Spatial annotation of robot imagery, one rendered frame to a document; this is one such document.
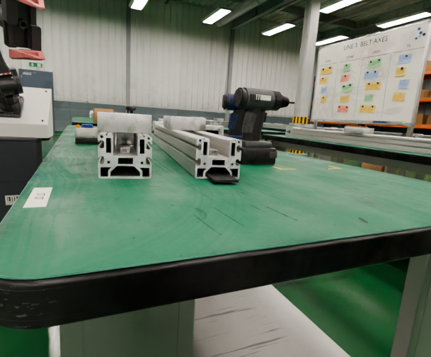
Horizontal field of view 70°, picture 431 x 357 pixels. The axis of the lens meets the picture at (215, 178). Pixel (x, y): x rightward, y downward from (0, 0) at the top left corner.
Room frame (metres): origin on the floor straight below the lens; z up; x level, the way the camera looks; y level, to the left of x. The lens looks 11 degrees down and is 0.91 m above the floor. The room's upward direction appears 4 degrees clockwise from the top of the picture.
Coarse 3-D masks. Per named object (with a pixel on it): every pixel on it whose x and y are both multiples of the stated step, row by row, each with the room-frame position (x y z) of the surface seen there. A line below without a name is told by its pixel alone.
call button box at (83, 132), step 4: (76, 128) 1.15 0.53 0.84; (80, 128) 1.15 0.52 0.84; (84, 128) 1.15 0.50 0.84; (88, 128) 1.16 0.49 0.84; (92, 128) 1.16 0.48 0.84; (96, 128) 1.17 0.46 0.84; (76, 132) 1.15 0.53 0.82; (80, 132) 1.15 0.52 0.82; (84, 132) 1.15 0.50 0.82; (88, 132) 1.16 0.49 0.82; (92, 132) 1.16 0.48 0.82; (96, 132) 1.17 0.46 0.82; (76, 136) 1.14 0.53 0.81; (80, 136) 1.15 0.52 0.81; (84, 136) 1.15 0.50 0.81; (88, 136) 1.16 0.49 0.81; (92, 136) 1.16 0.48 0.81; (96, 136) 1.17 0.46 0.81; (76, 140) 1.14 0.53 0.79; (80, 140) 1.15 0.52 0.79; (84, 140) 1.15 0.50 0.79; (88, 140) 1.16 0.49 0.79; (92, 140) 1.16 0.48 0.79; (96, 140) 1.17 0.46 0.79; (100, 140) 1.20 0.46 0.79
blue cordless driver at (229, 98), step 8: (224, 96) 1.14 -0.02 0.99; (232, 96) 1.14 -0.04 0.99; (224, 104) 1.14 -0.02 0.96; (232, 104) 1.13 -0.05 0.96; (240, 112) 1.15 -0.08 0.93; (232, 120) 1.15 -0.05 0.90; (240, 120) 1.15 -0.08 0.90; (232, 128) 1.15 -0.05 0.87; (240, 128) 1.15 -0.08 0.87; (232, 136) 1.14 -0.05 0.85; (240, 136) 1.14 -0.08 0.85
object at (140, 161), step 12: (108, 132) 0.62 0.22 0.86; (108, 144) 0.71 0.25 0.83; (120, 144) 0.67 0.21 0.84; (144, 144) 0.60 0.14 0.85; (108, 156) 0.58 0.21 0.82; (120, 156) 0.58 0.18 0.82; (132, 156) 0.59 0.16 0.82; (144, 156) 0.60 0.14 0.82; (108, 168) 0.60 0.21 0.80; (120, 168) 0.67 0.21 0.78; (132, 168) 0.68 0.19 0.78; (144, 168) 0.69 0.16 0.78
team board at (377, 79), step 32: (384, 32) 3.57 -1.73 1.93; (416, 32) 3.24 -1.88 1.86; (320, 64) 4.43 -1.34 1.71; (352, 64) 3.91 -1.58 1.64; (384, 64) 3.51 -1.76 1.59; (416, 64) 3.19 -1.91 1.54; (320, 96) 4.36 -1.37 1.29; (352, 96) 3.85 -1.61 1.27; (384, 96) 3.45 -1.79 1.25; (416, 96) 3.13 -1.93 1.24
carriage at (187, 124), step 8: (168, 120) 0.96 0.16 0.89; (176, 120) 0.94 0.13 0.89; (184, 120) 0.94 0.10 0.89; (192, 120) 0.95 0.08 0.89; (200, 120) 0.96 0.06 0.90; (168, 128) 0.96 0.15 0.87; (176, 128) 0.94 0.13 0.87; (184, 128) 0.94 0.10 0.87; (192, 128) 0.95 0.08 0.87; (200, 128) 0.96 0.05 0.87
